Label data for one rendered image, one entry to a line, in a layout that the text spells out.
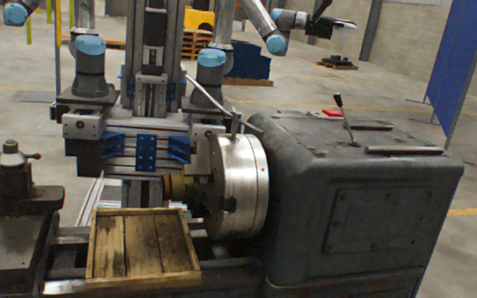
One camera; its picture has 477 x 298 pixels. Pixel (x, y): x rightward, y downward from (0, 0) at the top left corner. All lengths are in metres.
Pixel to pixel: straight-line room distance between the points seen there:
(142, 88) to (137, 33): 0.24
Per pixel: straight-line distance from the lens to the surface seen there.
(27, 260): 1.07
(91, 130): 1.60
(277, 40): 1.59
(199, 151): 1.17
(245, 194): 1.04
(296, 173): 1.00
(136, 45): 1.83
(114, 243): 1.24
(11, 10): 1.63
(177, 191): 1.11
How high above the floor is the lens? 1.60
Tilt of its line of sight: 21 degrees down
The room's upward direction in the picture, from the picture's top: 8 degrees clockwise
